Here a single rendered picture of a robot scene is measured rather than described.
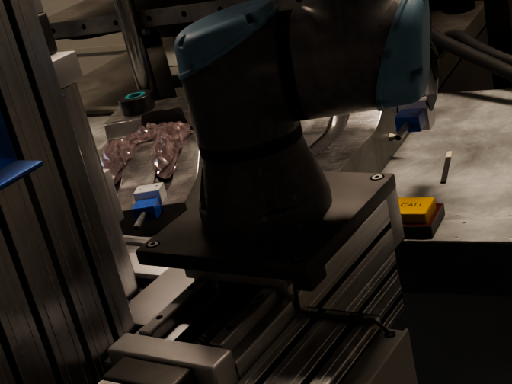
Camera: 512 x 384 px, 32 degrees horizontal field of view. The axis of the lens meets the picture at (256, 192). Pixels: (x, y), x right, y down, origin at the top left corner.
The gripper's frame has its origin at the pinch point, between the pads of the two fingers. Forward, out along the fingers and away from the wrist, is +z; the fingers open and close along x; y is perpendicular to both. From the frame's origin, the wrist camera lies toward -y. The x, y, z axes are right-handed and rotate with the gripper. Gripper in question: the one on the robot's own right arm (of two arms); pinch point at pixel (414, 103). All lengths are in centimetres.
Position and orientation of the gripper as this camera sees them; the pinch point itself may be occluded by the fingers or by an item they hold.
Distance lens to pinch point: 153.8
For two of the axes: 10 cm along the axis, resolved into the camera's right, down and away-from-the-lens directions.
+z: 2.1, 9.0, 3.8
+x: 8.8, -0.1, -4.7
